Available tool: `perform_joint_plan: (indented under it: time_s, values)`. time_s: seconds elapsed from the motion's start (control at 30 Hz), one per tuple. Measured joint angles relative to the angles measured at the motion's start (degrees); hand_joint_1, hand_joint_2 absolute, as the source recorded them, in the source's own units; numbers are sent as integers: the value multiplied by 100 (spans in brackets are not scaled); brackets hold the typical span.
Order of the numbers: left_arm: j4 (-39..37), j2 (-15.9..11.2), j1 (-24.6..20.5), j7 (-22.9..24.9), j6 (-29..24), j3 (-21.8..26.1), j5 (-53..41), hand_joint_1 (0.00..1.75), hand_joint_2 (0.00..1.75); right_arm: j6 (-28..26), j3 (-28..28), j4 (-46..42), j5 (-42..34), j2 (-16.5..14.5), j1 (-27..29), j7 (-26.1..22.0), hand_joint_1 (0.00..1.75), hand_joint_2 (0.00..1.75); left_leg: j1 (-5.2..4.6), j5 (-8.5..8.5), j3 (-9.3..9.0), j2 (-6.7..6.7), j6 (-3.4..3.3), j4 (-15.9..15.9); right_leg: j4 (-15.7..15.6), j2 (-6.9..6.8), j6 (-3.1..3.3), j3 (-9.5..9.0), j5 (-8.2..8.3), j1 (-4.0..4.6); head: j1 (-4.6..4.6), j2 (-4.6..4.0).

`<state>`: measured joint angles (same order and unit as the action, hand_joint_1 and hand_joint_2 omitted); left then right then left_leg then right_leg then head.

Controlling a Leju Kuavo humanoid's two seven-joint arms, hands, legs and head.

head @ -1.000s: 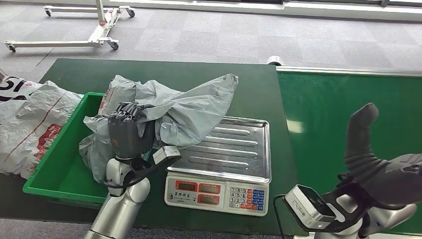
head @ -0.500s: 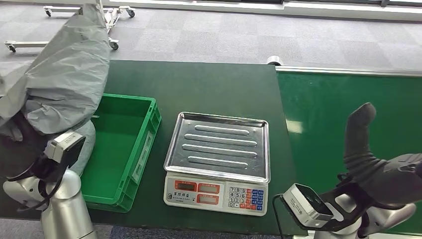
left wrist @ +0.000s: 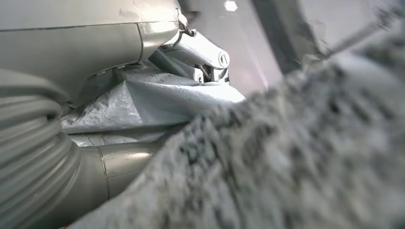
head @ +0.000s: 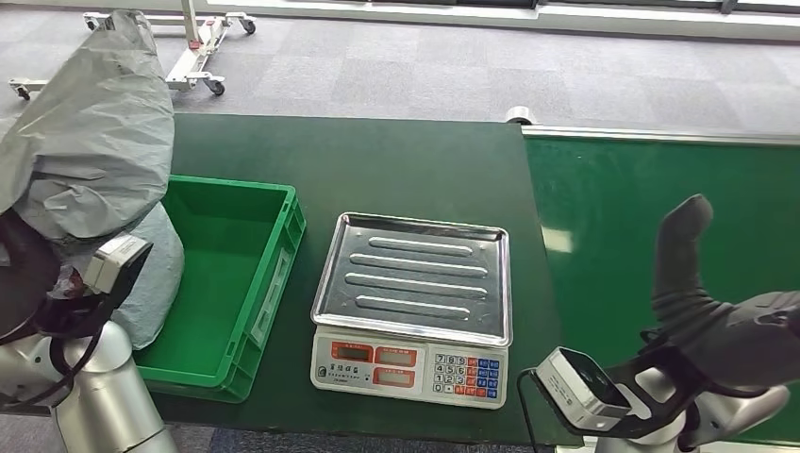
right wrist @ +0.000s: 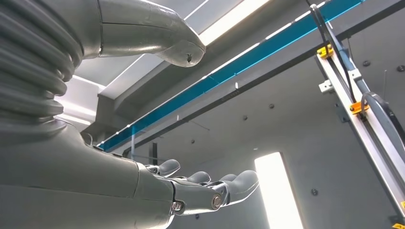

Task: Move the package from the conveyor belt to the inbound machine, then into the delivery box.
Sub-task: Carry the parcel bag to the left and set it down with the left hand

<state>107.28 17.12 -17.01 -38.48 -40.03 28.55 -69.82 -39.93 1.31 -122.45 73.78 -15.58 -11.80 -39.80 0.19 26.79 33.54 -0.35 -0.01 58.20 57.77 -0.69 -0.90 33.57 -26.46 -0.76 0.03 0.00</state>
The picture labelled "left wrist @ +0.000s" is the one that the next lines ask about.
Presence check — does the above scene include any grey felt delivery box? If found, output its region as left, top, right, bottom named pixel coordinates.
left=64, top=19, right=405, bottom=229

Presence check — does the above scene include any dark pillar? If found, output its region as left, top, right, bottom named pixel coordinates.
left=251, top=0, right=322, bottom=75

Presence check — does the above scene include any grey plastic mailer package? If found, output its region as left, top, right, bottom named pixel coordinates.
left=60, top=64, right=246, bottom=147

